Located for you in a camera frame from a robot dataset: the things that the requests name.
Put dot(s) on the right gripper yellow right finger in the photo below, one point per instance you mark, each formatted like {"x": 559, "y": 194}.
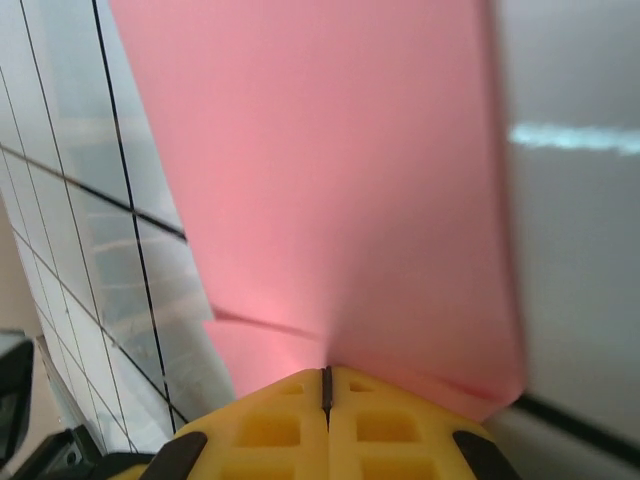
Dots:
{"x": 400, "y": 450}

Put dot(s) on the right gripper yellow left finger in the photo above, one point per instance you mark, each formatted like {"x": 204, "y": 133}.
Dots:
{"x": 250, "y": 450}

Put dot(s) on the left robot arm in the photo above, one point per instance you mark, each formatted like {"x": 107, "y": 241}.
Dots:
{"x": 12, "y": 400}

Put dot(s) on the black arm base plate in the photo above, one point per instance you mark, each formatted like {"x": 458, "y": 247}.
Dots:
{"x": 60, "y": 460}

